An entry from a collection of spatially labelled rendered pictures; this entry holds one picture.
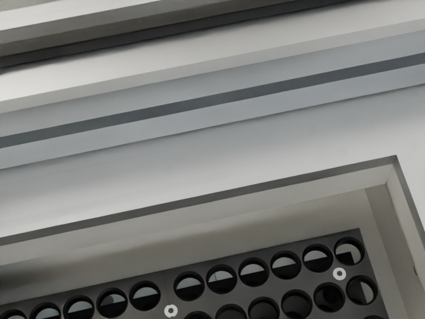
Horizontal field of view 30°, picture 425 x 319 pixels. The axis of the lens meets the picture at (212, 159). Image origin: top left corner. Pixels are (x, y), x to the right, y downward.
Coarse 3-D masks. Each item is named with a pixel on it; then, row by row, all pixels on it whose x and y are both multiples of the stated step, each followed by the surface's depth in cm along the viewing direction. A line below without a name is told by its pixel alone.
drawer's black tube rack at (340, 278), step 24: (312, 264) 37; (192, 288) 37; (216, 288) 37; (288, 288) 34; (312, 288) 34; (336, 288) 34; (360, 288) 37; (72, 312) 36; (120, 312) 37; (168, 312) 33; (192, 312) 33; (216, 312) 33; (240, 312) 34; (264, 312) 36; (288, 312) 36; (312, 312) 33; (336, 312) 33; (360, 312) 33; (384, 312) 33
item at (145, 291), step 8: (184, 280) 39; (192, 280) 39; (144, 288) 39; (112, 296) 39; (120, 296) 39; (136, 296) 39; (80, 304) 39; (88, 304) 39; (104, 304) 39; (40, 312) 39; (48, 312) 39; (56, 312) 39
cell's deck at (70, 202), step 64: (256, 128) 32; (320, 128) 32; (384, 128) 32; (0, 192) 31; (64, 192) 31; (128, 192) 31; (192, 192) 31; (256, 192) 32; (320, 192) 33; (0, 256) 32
